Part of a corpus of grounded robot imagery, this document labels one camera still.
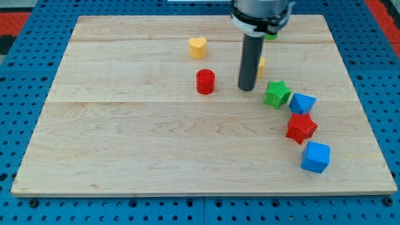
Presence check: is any red star block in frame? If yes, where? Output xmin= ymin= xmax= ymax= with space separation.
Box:
xmin=285 ymin=113 xmax=318 ymax=144

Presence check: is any green star block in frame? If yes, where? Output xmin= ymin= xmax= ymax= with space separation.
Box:
xmin=264 ymin=81 xmax=291 ymax=109

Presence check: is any blue cube block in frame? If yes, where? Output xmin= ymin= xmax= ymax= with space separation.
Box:
xmin=301 ymin=141 xmax=331 ymax=174

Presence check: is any yellow block behind rod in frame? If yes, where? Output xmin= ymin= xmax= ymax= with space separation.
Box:
xmin=256 ymin=57 xmax=265 ymax=79

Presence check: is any blue pentagon block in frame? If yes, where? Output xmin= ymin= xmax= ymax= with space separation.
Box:
xmin=289 ymin=93 xmax=316 ymax=115

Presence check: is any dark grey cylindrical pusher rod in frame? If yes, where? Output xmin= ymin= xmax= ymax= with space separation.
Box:
xmin=237 ymin=34 xmax=264 ymax=91

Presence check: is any green block behind arm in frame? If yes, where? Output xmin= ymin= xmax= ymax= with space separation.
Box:
xmin=264 ymin=32 xmax=279 ymax=41

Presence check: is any yellow heart block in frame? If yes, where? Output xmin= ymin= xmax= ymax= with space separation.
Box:
xmin=188 ymin=37 xmax=207 ymax=59

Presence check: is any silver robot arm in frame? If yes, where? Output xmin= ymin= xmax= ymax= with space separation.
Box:
xmin=231 ymin=0 xmax=296 ymax=91

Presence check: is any red cylinder block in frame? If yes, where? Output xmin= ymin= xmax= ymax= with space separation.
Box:
xmin=196 ymin=69 xmax=216 ymax=95

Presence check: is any light wooden board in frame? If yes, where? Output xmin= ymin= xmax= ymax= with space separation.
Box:
xmin=11 ymin=15 xmax=397 ymax=198

